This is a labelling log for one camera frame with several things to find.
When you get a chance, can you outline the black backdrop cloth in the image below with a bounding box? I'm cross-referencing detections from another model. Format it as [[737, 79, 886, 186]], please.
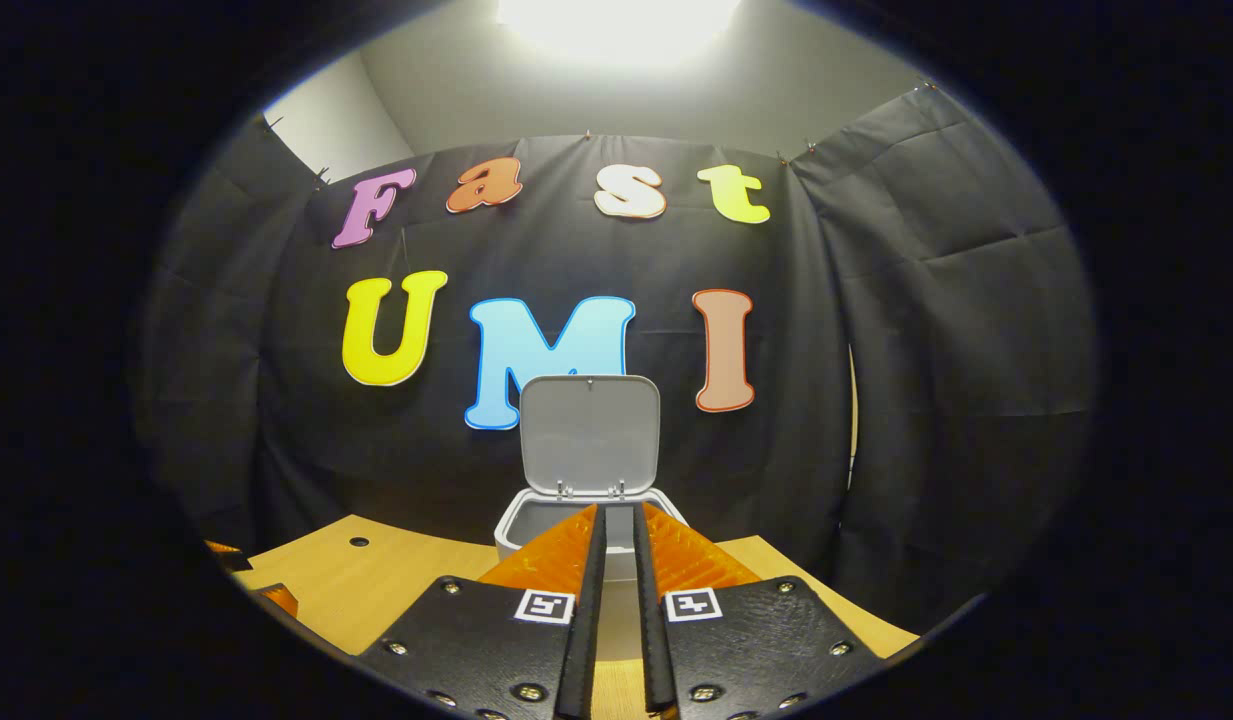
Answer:
[[136, 85, 1097, 631]]

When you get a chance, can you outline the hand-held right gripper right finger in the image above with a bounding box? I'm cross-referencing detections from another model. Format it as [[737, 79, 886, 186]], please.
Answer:
[[632, 502, 884, 720]]

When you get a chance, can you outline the white desktop garbage bin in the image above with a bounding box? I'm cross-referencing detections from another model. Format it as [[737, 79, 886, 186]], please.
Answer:
[[494, 375, 692, 586]]

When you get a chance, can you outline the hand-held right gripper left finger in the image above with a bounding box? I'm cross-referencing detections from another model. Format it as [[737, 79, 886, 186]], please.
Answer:
[[359, 503, 608, 720]]

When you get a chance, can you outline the wooden desktop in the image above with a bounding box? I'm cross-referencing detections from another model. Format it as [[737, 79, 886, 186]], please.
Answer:
[[231, 515, 922, 720]]

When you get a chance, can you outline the large ceiling light panel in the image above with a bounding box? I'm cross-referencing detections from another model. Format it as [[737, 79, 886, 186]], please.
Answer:
[[496, 0, 742, 63]]

